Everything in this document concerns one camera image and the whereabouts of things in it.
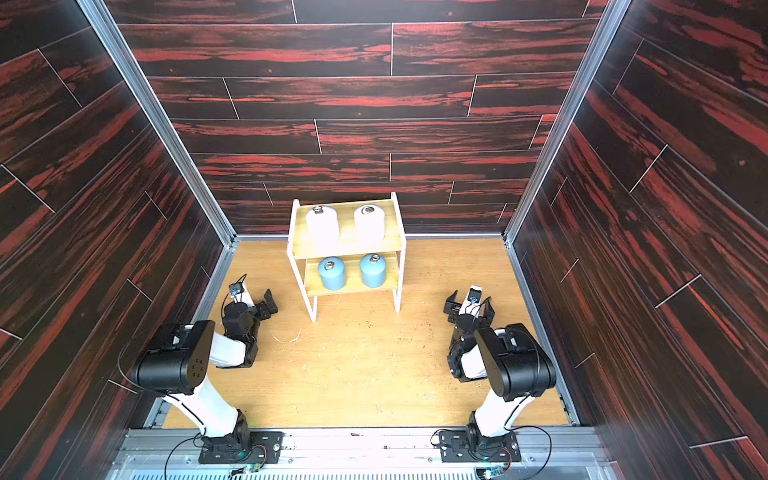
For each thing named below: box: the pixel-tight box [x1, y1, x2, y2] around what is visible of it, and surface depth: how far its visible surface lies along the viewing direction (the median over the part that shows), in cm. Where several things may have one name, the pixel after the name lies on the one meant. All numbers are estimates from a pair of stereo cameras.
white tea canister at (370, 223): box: [354, 204, 385, 244], surface depth 71 cm
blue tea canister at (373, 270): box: [360, 253, 387, 288], surface depth 84 cm
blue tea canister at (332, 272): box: [318, 256, 346, 291], surface depth 83 cm
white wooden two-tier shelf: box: [286, 192, 407, 323], surface depth 83 cm
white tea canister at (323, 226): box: [306, 206, 340, 247], surface depth 72 cm
